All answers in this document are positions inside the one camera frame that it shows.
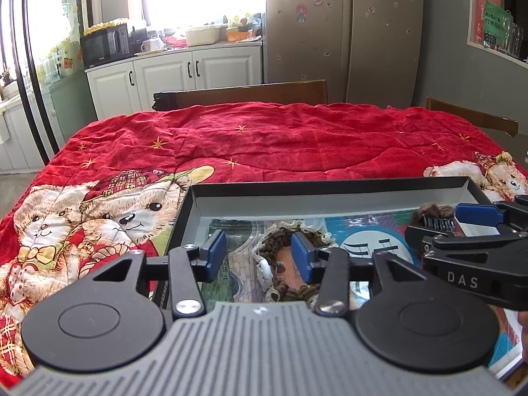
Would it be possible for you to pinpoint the brown crochet scrunchie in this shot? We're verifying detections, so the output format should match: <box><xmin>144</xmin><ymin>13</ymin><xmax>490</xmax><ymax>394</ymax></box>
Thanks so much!
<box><xmin>251</xmin><ymin>220</ymin><xmax>336</xmax><ymax>308</ymax></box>

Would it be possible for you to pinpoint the brown furry hair claw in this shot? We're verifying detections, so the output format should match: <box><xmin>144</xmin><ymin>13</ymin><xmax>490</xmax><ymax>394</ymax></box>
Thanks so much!
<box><xmin>411</xmin><ymin>203</ymin><xmax>455</xmax><ymax>232</ymax></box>

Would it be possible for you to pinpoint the person right hand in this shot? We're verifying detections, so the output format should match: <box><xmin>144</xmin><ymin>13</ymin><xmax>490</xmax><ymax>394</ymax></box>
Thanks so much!
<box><xmin>517</xmin><ymin>311</ymin><xmax>528</xmax><ymax>363</ymax></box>

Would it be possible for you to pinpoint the black shallow box tray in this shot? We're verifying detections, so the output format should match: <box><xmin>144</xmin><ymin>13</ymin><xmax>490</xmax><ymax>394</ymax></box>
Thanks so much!
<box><xmin>167</xmin><ymin>180</ymin><xmax>489</xmax><ymax>302</ymax></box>

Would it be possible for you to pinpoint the wooden chair right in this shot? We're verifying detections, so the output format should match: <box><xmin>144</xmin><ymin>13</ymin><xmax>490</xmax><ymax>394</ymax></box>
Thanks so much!
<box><xmin>425</xmin><ymin>97</ymin><xmax>519</xmax><ymax>138</ymax></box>

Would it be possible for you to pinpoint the wooden chair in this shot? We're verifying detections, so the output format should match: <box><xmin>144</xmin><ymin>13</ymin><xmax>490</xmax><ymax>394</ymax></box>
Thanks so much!
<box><xmin>425</xmin><ymin>97</ymin><xmax>519</xmax><ymax>138</ymax></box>
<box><xmin>152</xmin><ymin>80</ymin><xmax>328</xmax><ymax>112</ymax></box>

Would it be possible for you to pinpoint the red bear print quilt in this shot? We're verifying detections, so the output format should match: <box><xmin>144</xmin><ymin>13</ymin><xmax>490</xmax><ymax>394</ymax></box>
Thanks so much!
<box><xmin>1</xmin><ymin>102</ymin><xmax>527</xmax><ymax>387</ymax></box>

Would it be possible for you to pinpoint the wooden chair back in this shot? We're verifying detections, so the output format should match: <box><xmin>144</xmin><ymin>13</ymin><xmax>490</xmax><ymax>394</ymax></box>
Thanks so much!
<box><xmin>152</xmin><ymin>80</ymin><xmax>328</xmax><ymax>112</ymax></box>

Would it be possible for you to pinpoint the white kitchen cabinet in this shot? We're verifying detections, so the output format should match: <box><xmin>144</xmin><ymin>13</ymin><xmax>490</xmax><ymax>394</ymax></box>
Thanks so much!
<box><xmin>85</xmin><ymin>39</ymin><xmax>263</xmax><ymax>120</ymax></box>

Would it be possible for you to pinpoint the steel double door refrigerator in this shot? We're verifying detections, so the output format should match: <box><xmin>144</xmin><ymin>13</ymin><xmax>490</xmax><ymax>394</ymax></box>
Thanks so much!
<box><xmin>263</xmin><ymin>0</ymin><xmax>423</xmax><ymax>108</ymax></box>

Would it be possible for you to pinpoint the black microwave oven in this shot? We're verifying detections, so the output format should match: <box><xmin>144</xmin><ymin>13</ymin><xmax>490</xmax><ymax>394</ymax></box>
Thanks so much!
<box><xmin>81</xmin><ymin>23</ymin><xmax>133</xmax><ymax>68</ymax></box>

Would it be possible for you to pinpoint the white wall shelf unit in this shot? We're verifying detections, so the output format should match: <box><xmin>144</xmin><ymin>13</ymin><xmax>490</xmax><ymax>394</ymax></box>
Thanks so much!
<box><xmin>467</xmin><ymin>0</ymin><xmax>527</xmax><ymax>68</ymax></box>

